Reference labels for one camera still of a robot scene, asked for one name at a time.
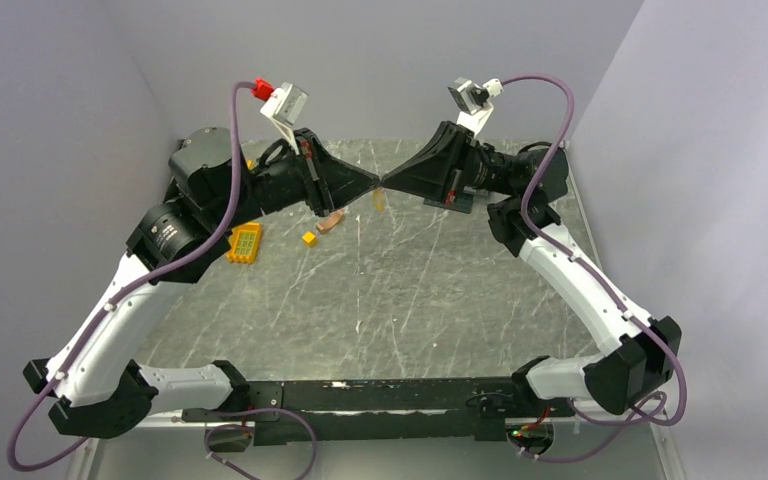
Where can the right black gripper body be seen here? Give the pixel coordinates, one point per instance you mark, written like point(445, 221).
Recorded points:
point(473, 166)

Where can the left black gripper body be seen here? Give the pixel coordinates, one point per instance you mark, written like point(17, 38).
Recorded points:
point(292, 179)

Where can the yellow key tag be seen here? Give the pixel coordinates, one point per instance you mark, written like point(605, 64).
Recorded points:
point(379, 200)

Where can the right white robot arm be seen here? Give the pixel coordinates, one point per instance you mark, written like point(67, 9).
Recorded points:
point(635, 348)

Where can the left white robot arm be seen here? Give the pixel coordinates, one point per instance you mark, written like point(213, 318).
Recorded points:
point(98, 388)

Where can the tan curved block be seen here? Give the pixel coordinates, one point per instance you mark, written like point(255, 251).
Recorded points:
point(328, 223)

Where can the grey and blue lego stack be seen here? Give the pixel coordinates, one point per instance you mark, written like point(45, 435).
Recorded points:
point(462, 202)

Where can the small yellow cube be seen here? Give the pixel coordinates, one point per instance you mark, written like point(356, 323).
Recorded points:
point(310, 239)

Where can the yellow window toy block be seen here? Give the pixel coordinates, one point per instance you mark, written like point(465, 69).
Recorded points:
point(244, 243)

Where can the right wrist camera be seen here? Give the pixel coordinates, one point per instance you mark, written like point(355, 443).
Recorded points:
point(474, 102)

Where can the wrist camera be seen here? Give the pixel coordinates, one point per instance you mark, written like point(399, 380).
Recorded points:
point(474, 102)
point(282, 107)

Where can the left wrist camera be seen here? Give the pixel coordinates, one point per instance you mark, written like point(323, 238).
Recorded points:
point(282, 107)

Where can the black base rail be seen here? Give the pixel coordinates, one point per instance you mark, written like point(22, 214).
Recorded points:
point(481, 408)

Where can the aluminium frame rail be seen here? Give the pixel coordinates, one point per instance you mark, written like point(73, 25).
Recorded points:
point(166, 445)

